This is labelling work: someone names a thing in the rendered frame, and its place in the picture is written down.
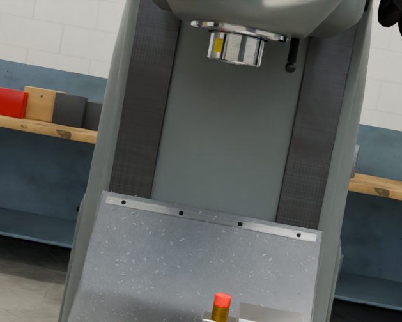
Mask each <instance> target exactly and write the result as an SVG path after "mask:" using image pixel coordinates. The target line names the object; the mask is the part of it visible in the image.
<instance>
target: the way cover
mask: <svg viewBox="0 0 402 322"><path fill-rule="evenodd" d="M110 200H112V201H111V203H110ZM143 201H144V202H143ZM132 205H133V206H132ZM112 207H113V209H111V208H112ZM200 211H202V212H201V213H199V212H200ZM132 212H134V213H132ZM131 214H132V215H131ZM215 216H217V217H215ZM124 217H125V218H124ZM122 218H124V219H122ZM213 218H214V219H213ZM161 220H162V221H161ZM206 220H207V221H206ZM141 222H143V223H144V224H142V223H141ZM133 223H135V224H136V225H135V224H133ZM108 226H109V228H108ZM233 226H234V228H233ZM239 226H241V227H239ZM286 226H287V227H286ZM114 227H116V230H114ZM281 227H282V228H281ZM147 228H148V229H147ZM236 229H238V230H236ZM163 230H164V231H163ZM292 230H295V231H292ZM222 231H225V232H222ZM299 231H300V232H299ZM150 232H151V233H150ZM234 232H237V233H238V234H235V233H234ZM316 232H318V233H316ZM298 233H299V234H298ZM315 233H316V234H315ZM163 234H164V235H163ZM124 235H125V236H126V237H124ZM257 235H258V236H259V237H257ZM323 235H324V231H317V230H314V229H307V228H303V227H297V226H290V225H286V224H280V223H276V222H269V221H266V220H259V219H255V218H249V217H242V216H238V215H232V214H228V213H221V212H217V211H211V210H204V209H201V208H194V207H190V206H184V205H179V204H173V203H167V202H162V201H156V200H152V199H145V198H142V197H135V196H131V195H125V194H118V193H114V192H108V191H104V190H102V191H101V194H100V199H99V203H98V208H97V212H96V215H95V220H94V223H93V228H92V231H91V236H90V239H89V243H88V248H87V251H86V256H85V259H84V264H83V267H82V272H81V276H80V279H79V284H78V286H77V291H76V294H75V298H74V300H73V304H72V308H71V310H70V313H69V317H68V320H67V322H102V321H103V322H202V317H201V315H203V313H204V311H205V312H212V309H213V307H212V306H213V303H214V299H215V294H216V293H225V294H228V295H230V296H231V304H230V307H229V314H228V316H232V317H237V313H238V307H239V303H240V302H242V303H248V304H252V305H259V306H261V304H262V305H263V306H264V307H268V308H273V309H279V310H282V311H289V312H295V313H299V314H301V315H302V317H303V320H304V322H313V314H314V305H315V299H316V290H317V284H318V274H319V269H320V259H321V250H322V244H323ZM182 238H184V240H182ZM218 238H219V239H218ZM240 238H242V239H240ZM285 238H287V239H286V240H285ZM180 240H182V241H180ZM264 240H265V241H267V242H265V241H264ZM293 240H294V241H293ZM106 241H107V242H108V243H106ZM129 241H130V242H131V243H130V242H129ZM171 242H172V244H171ZM249 242H250V244H249ZM299 246H301V247H299ZM200 249H202V250H200ZM101 252H104V253H102V254H101ZM127 253H129V254H127ZM287 253H288V256H287ZM233 254H234V255H233ZM263 254H266V255H264V256H263ZM200 256H201V257H200ZM308 256H310V258H309V257H308ZM312 257H313V258H315V260H314V259H312ZM122 258H123V259H122ZM145 258H146V261H145ZM270 258H272V259H271V260H269V259H270ZM117 259H119V260H117ZM133 259H134V261H133V262H134V263H135V264H134V263H133V262H131V261H132V260H133ZM221 259H222V260H223V261H224V262H222V261H221ZM116 260H117V261H116ZM120 260H123V261H120ZM124 260H125V261H126V262H124ZM231 260H232V261H233V263H232V261H231ZM308 260H310V261H308ZM210 261H212V262H210ZM271 263H272V264H271ZM300 263H302V265H301V264H300ZM115 264H117V265H119V266H116V265H115ZM164 264H166V265H164ZM177 266H179V267H180V268H178V267H177ZM233 266H234V267H233ZM95 268H97V269H95ZM131 268H132V270H131ZM301 268H302V270H300V269H301ZM263 269H264V270H263ZM305 269H306V270H307V271H305ZM137 270H139V271H137ZM157 270H158V272H157V273H156V271H157ZM190 270H192V271H190ZM262 270H263V272H262ZM275 270H277V271H278V273H277V272H276V271H275ZM252 271H253V272H252ZM268 271H269V272H270V273H272V274H270V273H268ZM251 272H252V273H251ZM164 273H165V274H164ZM121 274H125V275H121ZM279 274H281V275H282V276H281V275H279ZM290 275H292V276H290ZM249 276H251V277H249ZM274 276H275V278H274ZM265 277H266V278H267V279H266V278H265ZM278 278H280V279H278ZM132 279H133V280H134V282H133V281H132ZM121 280H122V281H123V282H121ZM117 281H119V282H121V283H118V282H117ZM150 282H152V283H150ZM293 285H294V287H293ZM235 286H236V288H235ZM132 287H133V288H134V289H133V288H132ZM139 287H140V288H139ZM101 288H102V289H101ZM146 288H148V289H147V290H145V289H146ZM262 290H263V291H264V292H262ZM273 290H275V291H273ZM114 291H115V292H114ZM138 291H139V292H140V293H138ZM267 291H269V292H268V293H267ZM119 292H120V293H119ZM197 292H198V293H200V294H198V293H197ZM100 293H101V295H100ZM274 293H277V294H274ZM299 293H300V294H299ZM175 294H177V295H175ZM240 294H242V295H240ZM93 295H95V296H93ZM181 296H182V298H180V297H181ZM133 297H135V298H136V299H135V298H133ZM95 300H96V301H95ZM102 300H103V301H102ZM125 300H126V302H125ZM82 301H83V302H82ZM151 301H152V302H151ZM270 301H271V302H270ZM155 302H156V304H154V303H155ZM161 302H162V304H161ZM253 302H254V303H253ZM127 304H128V305H127ZM136 305H138V306H136ZM139 306H141V308H142V309H140V307H139ZM153 307H154V308H153ZM194 307H195V308H194ZM93 308H94V309H95V311H94V309H93ZM113 308H115V309H114V310H113ZM133 309H135V310H133ZM183 309H185V310H184V311H182V310H183ZM204 309H206V310H204ZM192 310H194V312H193V311H192ZM231 310H233V311H231ZM87 312H88V313H87ZM106 312H108V313H106ZM114 313H117V314H118V315H116V314H114ZM127 313H128V314H129V315H128V314H127ZM121 314H122V317H121ZM132 314H133V315H132ZM81 315H83V316H81ZM107 315H108V316H107ZM195 316H196V317H198V318H196V317H195ZM78 317H79V318H80V319H78ZM180 317H181V319H182V320H181V319H180ZM86 318H88V319H86ZM135 318H136V320H135ZM194 318H196V319H195V320H194ZM164 319H166V320H164Z"/></svg>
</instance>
